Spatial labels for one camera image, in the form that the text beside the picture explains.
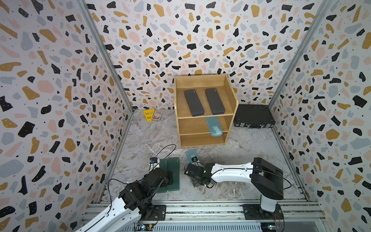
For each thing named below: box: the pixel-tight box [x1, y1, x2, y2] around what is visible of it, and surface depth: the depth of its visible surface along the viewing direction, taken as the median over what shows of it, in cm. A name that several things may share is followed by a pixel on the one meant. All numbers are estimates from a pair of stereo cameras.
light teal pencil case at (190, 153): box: [185, 149, 198, 164], surface depth 100 cm
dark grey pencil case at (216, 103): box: [205, 87, 226, 116], surface depth 85 cm
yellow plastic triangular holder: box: [142, 108, 156, 123], surface depth 119 cm
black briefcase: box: [233, 103, 276, 130], surface depth 112 cm
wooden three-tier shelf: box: [173, 74, 239, 149], surface depth 89 cm
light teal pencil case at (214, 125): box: [205, 116, 224, 137], surface depth 89 cm
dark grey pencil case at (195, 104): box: [184, 88, 205, 117], surface depth 81 cm
